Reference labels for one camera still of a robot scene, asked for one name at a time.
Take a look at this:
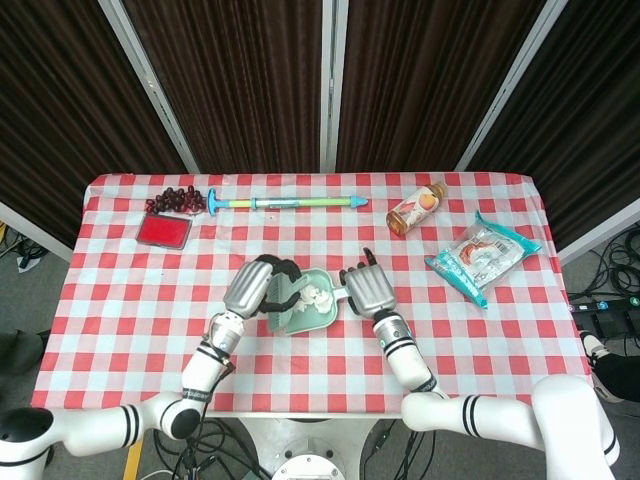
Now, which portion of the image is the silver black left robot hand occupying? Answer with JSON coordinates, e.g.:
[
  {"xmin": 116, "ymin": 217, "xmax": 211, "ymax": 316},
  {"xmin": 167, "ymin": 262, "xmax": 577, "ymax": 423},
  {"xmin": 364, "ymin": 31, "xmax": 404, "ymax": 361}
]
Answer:
[{"xmin": 222, "ymin": 253, "xmax": 314, "ymax": 327}]

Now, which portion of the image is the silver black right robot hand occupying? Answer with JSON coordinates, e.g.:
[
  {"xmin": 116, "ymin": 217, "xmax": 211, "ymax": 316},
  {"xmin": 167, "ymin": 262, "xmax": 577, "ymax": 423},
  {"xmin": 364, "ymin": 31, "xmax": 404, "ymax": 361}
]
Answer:
[{"xmin": 339, "ymin": 246, "xmax": 399, "ymax": 321}]

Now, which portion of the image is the green plastic hand brush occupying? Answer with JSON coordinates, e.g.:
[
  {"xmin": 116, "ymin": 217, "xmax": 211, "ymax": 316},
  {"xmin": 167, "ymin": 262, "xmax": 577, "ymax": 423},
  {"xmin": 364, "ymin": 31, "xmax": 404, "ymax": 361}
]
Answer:
[{"xmin": 267, "ymin": 277, "xmax": 311, "ymax": 316}]

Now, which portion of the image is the green plastic dustpan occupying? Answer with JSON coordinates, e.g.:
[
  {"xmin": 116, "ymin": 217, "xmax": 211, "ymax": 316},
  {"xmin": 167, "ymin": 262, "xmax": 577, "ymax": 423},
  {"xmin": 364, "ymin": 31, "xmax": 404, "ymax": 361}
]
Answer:
[{"xmin": 267, "ymin": 268, "xmax": 351, "ymax": 336}]

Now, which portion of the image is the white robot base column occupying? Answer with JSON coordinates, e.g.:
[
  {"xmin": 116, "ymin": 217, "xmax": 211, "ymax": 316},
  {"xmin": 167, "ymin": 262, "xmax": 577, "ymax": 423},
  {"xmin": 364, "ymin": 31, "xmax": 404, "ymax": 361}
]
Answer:
[{"xmin": 239, "ymin": 414, "xmax": 381, "ymax": 480}]

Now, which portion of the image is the peach tea plastic bottle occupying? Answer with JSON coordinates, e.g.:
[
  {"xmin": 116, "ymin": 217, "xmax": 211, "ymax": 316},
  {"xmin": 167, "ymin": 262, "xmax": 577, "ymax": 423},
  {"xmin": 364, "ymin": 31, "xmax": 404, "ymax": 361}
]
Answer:
[{"xmin": 385, "ymin": 180, "xmax": 449, "ymax": 237}]

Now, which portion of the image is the blue green water pump toy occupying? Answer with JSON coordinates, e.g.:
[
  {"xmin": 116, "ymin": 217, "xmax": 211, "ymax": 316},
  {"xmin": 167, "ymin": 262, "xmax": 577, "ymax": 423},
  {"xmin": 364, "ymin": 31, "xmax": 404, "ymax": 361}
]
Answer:
[{"xmin": 206, "ymin": 187, "xmax": 370, "ymax": 219}]

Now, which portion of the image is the red ink pad tray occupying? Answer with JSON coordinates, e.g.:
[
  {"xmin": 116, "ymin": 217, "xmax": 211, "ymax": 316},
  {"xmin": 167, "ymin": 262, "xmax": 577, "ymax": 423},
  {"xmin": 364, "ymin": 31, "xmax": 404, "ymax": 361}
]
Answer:
[{"xmin": 135, "ymin": 213, "xmax": 194, "ymax": 250}]

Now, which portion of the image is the dark red grape bunch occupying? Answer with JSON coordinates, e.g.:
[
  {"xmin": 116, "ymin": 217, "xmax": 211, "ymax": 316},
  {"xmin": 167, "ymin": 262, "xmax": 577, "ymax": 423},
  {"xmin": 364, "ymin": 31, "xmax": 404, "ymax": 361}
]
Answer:
[{"xmin": 145, "ymin": 185, "xmax": 208, "ymax": 216}]

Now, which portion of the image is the teal clear snack bag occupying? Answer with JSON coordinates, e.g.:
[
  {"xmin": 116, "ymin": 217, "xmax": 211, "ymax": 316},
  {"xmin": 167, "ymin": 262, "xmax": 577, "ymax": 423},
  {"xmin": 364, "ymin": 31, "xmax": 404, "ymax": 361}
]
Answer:
[{"xmin": 424, "ymin": 210, "xmax": 544, "ymax": 310}]

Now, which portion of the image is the red white checked tablecloth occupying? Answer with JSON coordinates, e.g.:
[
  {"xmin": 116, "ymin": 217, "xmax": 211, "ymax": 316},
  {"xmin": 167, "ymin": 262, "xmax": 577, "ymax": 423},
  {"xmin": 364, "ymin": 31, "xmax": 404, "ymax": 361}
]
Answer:
[{"xmin": 30, "ymin": 172, "xmax": 596, "ymax": 415}]

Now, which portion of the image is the dark brown ribbed partition panel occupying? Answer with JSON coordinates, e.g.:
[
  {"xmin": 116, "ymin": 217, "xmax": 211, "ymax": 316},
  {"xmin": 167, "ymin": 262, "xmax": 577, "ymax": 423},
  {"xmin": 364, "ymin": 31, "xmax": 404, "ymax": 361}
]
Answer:
[
  {"xmin": 0, "ymin": 0, "xmax": 189, "ymax": 249},
  {"xmin": 122, "ymin": 0, "xmax": 326, "ymax": 175},
  {"xmin": 334, "ymin": 0, "xmax": 549, "ymax": 174},
  {"xmin": 467, "ymin": 0, "xmax": 640, "ymax": 251}
]

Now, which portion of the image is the white black sneaker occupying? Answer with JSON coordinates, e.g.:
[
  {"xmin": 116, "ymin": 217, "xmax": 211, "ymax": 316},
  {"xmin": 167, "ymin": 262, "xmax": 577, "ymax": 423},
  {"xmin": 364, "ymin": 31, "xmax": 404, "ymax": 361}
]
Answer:
[{"xmin": 579, "ymin": 329, "xmax": 640, "ymax": 404}]

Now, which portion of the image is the black power strip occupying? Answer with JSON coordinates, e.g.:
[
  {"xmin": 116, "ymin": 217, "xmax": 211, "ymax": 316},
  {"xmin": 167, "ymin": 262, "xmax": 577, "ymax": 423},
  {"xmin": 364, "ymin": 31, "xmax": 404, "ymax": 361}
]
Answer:
[{"xmin": 569, "ymin": 294, "xmax": 640, "ymax": 315}]

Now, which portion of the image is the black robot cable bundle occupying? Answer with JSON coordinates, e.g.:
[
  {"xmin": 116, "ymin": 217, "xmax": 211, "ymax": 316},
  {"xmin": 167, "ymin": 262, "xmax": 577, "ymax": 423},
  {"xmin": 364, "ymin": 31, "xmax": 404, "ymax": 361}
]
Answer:
[{"xmin": 149, "ymin": 419, "xmax": 271, "ymax": 480}]

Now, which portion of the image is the white partition frame post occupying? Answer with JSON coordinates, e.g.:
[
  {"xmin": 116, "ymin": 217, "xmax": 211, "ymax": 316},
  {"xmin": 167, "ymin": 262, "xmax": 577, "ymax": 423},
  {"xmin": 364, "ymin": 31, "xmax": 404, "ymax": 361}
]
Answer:
[
  {"xmin": 319, "ymin": 0, "xmax": 350, "ymax": 174},
  {"xmin": 97, "ymin": 0, "xmax": 202, "ymax": 175},
  {"xmin": 453, "ymin": 0, "xmax": 569, "ymax": 171}
]

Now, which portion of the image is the black floor cable bundle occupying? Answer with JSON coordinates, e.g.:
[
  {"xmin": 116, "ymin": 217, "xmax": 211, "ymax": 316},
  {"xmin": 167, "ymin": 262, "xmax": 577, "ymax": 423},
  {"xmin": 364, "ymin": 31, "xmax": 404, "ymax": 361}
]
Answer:
[{"xmin": 569, "ymin": 234, "xmax": 640, "ymax": 301}]

